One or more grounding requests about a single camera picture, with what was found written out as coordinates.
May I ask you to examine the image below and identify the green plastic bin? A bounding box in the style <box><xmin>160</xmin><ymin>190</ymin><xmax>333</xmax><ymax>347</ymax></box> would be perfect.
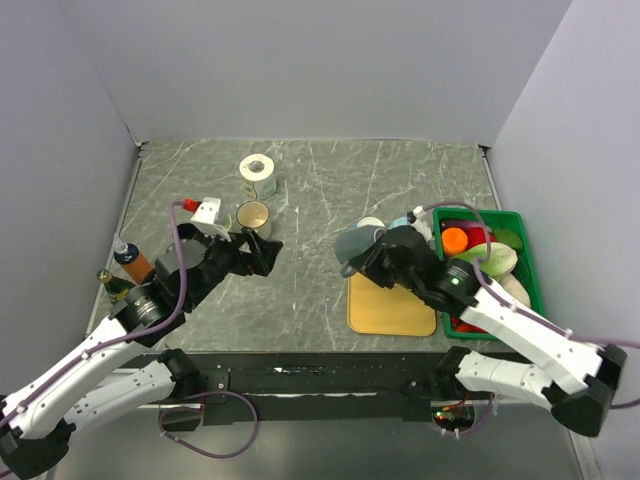
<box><xmin>431</xmin><ymin>207</ymin><xmax>550</xmax><ymax>341</ymax></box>

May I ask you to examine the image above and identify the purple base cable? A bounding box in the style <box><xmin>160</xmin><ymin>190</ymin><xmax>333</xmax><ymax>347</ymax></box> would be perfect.
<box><xmin>157</xmin><ymin>388</ymin><xmax>260</xmax><ymax>458</ymax></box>

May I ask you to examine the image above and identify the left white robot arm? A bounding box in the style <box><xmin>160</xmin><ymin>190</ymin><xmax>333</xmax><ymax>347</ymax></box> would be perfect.
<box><xmin>1</xmin><ymin>223</ymin><xmax>283</xmax><ymax>479</ymax></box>

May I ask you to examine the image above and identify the grey blue mug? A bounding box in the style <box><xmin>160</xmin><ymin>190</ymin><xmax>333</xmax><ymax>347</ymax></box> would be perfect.
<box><xmin>334</xmin><ymin>225</ymin><xmax>387</xmax><ymax>278</ymax></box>

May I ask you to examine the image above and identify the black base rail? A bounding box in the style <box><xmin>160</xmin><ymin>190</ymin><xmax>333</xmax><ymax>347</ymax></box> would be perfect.
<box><xmin>137</xmin><ymin>351</ymin><xmax>496</xmax><ymax>427</ymax></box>

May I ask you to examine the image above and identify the red toy pepper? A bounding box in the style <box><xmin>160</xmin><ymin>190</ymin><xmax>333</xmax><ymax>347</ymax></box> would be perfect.
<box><xmin>465</xmin><ymin>228</ymin><xmax>496</xmax><ymax>249</ymax></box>

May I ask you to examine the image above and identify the light green mug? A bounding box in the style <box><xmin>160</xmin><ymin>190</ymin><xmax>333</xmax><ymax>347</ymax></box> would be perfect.
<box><xmin>221</xmin><ymin>215</ymin><xmax>233</xmax><ymax>231</ymax></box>

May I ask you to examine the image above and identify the green toy vegetable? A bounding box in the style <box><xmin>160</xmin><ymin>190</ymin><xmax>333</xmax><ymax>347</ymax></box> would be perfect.
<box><xmin>492</xmin><ymin>228</ymin><xmax>524</xmax><ymax>251</ymax></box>

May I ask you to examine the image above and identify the green toy cabbage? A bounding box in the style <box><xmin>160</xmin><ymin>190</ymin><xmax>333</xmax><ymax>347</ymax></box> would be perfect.
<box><xmin>455</xmin><ymin>242</ymin><xmax>518</xmax><ymax>279</ymax></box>

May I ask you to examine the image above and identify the dark purple toy eggplant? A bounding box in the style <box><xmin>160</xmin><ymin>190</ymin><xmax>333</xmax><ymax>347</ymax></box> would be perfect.
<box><xmin>439</xmin><ymin>218</ymin><xmax>482</xmax><ymax>231</ymax></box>

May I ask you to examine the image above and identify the green bottle gold cap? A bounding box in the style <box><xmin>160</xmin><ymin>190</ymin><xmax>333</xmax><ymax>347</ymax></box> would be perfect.
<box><xmin>96</xmin><ymin>269</ymin><xmax>135</xmax><ymax>304</ymax></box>

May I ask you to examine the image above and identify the orange toy fruit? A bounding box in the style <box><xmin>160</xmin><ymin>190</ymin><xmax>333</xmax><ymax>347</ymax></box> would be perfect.
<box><xmin>441</xmin><ymin>227</ymin><xmax>469</xmax><ymax>257</ymax></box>

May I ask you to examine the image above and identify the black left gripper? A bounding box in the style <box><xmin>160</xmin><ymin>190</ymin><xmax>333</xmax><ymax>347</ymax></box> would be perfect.
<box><xmin>183</xmin><ymin>224</ymin><xmax>282</xmax><ymax>309</ymax></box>

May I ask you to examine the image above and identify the light blue white mug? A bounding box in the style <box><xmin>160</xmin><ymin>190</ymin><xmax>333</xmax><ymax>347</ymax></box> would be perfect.
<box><xmin>354</xmin><ymin>216</ymin><xmax>385</xmax><ymax>228</ymax></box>

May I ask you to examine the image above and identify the yellow tray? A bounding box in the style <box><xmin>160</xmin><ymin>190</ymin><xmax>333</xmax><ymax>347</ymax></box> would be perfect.
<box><xmin>347</xmin><ymin>274</ymin><xmax>437</xmax><ymax>337</ymax></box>

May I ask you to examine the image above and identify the white toy radish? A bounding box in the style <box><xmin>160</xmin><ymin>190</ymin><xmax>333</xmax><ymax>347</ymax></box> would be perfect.
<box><xmin>499</xmin><ymin>274</ymin><xmax>531</xmax><ymax>311</ymax></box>

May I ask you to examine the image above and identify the white paper towel roll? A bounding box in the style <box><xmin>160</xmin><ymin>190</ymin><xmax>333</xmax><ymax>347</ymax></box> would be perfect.
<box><xmin>239</xmin><ymin>154</ymin><xmax>277</xmax><ymax>201</ymax></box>

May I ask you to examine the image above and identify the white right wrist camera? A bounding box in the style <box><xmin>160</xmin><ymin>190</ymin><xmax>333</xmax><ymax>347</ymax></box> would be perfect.
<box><xmin>406</xmin><ymin>206</ymin><xmax>433</xmax><ymax>242</ymax></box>

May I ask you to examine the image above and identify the cream mug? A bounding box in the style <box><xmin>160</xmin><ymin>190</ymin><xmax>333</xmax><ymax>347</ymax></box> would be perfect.
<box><xmin>236</xmin><ymin>200</ymin><xmax>272</xmax><ymax>240</ymax></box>

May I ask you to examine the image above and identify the light blue faceted mug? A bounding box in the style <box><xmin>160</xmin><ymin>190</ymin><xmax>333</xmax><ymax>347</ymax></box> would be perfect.
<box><xmin>389</xmin><ymin>216</ymin><xmax>410</xmax><ymax>229</ymax></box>

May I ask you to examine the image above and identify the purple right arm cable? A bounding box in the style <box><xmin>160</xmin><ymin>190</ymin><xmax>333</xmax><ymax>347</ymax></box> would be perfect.
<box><xmin>414</xmin><ymin>200</ymin><xmax>640</xmax><ymax>409</ymax></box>

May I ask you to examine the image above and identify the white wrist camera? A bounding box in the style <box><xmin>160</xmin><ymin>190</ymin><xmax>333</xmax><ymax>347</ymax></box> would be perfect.
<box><xmin>406</xmin><ymin>206</ymin><xmax>433</xmax><ymax>242</ymax></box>
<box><xmin>183</xmin><ymin>197</ymin><xmax>232</xmax><ymax>242</ymax></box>

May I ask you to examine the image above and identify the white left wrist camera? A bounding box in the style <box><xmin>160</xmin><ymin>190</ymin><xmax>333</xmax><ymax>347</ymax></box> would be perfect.
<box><xmin>183</xmin><ymin>197</ymin><xmax>232</xmax><ymax>242</ymax></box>

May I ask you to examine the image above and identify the orange juice bottle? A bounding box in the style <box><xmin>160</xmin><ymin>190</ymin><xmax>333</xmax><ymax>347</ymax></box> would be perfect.
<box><xmin>112</xmin><ymin>234</ymin><xmax>153</xmax><ymax>284</ymax></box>

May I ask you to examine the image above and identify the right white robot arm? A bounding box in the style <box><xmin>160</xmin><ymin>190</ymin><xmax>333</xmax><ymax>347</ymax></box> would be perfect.
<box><xmin>335</xmin><ymin>225</ymin><xmax>627</xmax><ymax>437</ymax></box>

